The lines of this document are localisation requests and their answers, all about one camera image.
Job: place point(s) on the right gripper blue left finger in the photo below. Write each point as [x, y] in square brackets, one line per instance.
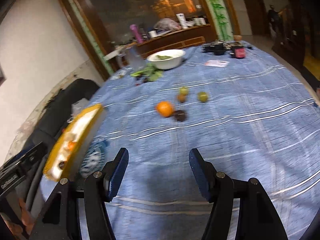
[115, 173]

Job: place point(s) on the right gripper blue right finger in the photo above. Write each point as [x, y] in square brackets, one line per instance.
[204, 173]

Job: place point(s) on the green grape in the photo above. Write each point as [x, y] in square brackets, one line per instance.
[184, 91]
[202, 96]

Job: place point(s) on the brown kiwi fruit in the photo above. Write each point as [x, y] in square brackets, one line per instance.
[181, 98]

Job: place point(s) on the person's left hand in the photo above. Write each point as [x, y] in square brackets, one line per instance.
[26, 218]

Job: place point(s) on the white foam tray yellow rim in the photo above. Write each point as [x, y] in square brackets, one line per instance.
[85, 125]

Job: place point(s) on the orange tangerine in tray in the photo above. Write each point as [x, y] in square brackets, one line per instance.
[71, 145]

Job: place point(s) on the black leather sofa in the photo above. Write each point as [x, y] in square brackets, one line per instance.
[48, 129]

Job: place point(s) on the dark plum on table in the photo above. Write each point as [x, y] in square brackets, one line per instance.
[180, 115]

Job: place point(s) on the blue plaid tablecloth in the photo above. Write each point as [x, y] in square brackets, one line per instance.
[259, 121]

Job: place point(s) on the clear plastic bag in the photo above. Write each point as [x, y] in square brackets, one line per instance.
[78, 106]

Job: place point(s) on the small orange tangerine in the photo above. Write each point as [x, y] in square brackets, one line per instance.
[165, 109]

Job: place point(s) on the green leafy vegetable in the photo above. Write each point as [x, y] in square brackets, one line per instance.
[149, 73]

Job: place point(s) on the white red paper card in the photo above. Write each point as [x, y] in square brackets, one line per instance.
[216, 63]

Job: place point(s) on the clear glass mug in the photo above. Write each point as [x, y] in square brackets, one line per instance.
[129, 59]

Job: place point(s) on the white ceramic bowl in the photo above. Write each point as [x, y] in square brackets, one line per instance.
[167, 59]

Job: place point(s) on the wooden sideboard cabinet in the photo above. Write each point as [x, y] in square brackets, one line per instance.
[184, 38]

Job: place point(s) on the black electronic device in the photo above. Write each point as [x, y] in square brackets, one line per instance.
[218, 48]

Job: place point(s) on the small black red jar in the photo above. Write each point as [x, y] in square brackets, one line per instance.
[239, 52]

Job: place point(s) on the purple thermos bottle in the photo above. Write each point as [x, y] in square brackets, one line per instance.
[135, 30]

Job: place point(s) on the pink plastic bag on cabinet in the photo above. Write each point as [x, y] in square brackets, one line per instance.
[167, 24]

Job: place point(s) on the white tube box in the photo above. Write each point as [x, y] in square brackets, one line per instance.
[182, 20]

